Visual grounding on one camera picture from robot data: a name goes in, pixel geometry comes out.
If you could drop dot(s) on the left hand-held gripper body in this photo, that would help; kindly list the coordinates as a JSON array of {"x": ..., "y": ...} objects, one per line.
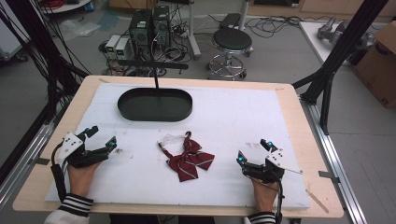
[{"x": 72, "y": 148}]

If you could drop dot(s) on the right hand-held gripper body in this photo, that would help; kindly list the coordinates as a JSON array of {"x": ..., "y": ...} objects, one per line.
[{"x": 274, "y": 165}]

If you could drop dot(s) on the black oval tray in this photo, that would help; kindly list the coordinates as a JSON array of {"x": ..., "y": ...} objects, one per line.
[{"x": 140, "y": 107}]

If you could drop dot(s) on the dark red striped bow tie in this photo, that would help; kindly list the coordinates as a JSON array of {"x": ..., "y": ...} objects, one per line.
[{"x": 190, "y": 159}]

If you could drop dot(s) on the person's right hand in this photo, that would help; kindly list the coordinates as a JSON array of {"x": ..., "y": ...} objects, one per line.
[{"x": 264, "y": 194}]

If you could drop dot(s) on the person's left hand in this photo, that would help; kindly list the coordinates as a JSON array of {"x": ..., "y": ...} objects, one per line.
[{"x": 81, "y": 179}]

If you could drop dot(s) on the grey tape strip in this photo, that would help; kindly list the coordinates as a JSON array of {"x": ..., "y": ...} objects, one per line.
[
  {"x": 41, "y": 161},
  {"x": 328, "y": 176}
]

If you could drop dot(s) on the white foam mat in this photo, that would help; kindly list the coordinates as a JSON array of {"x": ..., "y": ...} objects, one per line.
[{"x": 233, "y": 118}]

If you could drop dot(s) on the thin wooden stick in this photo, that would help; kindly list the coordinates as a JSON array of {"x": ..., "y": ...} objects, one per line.
[{"x": 317, "y": 201}]

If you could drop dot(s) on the white power supply unit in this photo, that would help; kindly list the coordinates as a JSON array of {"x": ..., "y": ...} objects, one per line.
[
  {"x": 122, "y": 49},
  {"x": 112, "y": 45}
]

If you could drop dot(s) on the black T-shaped stand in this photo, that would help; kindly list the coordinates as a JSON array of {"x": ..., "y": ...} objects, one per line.
[{"x": 155, "y": 65}]

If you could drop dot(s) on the black round stool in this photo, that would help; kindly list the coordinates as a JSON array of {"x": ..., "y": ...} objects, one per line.
[{"x": 232, "y": 39}]

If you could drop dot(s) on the black computer tower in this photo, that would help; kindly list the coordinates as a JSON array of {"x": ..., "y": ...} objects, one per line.
[
  {"x": 162, "y": 26},
  {"x": 140, "y": 29}
]

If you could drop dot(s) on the white panel on wheels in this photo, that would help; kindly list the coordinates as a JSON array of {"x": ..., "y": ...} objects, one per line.
[{"x": 11, "y": 37}]

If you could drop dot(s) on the white round table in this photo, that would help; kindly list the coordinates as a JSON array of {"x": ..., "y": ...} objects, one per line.
[{"x": 65, "y": 6}]

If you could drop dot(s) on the black flat device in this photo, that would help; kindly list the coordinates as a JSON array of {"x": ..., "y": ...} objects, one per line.
[{"x": 229, "y": 20}]

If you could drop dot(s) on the white desk leg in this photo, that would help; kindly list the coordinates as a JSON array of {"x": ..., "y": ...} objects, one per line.
[
  {"x": 243, "y": 14},
  {"x": 193, "y": 34}
]

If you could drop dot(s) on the brown cardboard box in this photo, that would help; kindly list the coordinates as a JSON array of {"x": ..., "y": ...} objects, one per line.
[{"x": 378, "y": 68}]

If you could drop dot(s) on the aluminium rail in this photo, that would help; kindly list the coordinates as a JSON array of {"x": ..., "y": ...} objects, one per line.
[
  {"x": 28, "y": 155},
  {"x": 336, "y": 161}
]

